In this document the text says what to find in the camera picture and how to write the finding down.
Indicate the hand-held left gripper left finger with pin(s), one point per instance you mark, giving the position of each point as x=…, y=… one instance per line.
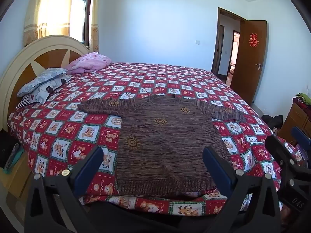
x=88, y=167

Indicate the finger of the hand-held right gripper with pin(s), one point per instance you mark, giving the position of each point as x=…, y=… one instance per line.
x=279, y=148
x=300, y=136

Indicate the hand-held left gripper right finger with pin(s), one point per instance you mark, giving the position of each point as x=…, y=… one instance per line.
x=218, y=167

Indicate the brown knit sweater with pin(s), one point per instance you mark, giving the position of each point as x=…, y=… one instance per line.
x=165, y=145

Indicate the pile of coloured clothes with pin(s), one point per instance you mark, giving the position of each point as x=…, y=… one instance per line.
x=302, y=99

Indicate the wooden dresser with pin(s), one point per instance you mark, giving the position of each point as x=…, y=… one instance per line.
x=294, y=116

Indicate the black bag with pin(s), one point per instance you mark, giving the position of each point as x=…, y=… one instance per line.
x=272, y=121

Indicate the bed with red patchwork cover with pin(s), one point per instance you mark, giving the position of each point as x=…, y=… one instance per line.
x=73, y=126

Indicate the wooden nightstand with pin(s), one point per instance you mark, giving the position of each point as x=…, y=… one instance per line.
x=17, y=177

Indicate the teal folded cloth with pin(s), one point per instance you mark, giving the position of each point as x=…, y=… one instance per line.
x=14, y=160

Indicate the brown wooden door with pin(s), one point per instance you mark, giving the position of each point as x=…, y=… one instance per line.
x=247, y=72

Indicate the black cloth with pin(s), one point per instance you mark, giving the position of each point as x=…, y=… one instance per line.
x=7, y=145

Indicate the white patterned pillow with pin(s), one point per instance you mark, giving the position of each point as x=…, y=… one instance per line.
x=51, y=88

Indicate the striped cloth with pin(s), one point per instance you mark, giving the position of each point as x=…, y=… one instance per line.
x=24, y=100

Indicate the grey floral pillow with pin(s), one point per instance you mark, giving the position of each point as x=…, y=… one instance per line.
x=41, y=79

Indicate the pink pillow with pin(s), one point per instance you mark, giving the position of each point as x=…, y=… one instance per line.
x=90, y=62

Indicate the red paper door decoration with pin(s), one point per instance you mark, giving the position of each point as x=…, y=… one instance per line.
x=253, y=39

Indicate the cream wooden headboard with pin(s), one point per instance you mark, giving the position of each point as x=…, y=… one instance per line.
x=14, y=65

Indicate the narrow yellow curtain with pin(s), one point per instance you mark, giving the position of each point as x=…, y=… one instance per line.
x=94, y=29

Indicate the window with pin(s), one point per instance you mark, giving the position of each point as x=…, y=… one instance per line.
x=79, y=17

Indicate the wide yellow curtain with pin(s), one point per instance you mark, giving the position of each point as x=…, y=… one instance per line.
x=48, y=9

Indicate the brown door frame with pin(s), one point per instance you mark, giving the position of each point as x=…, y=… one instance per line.
x=228, y=12

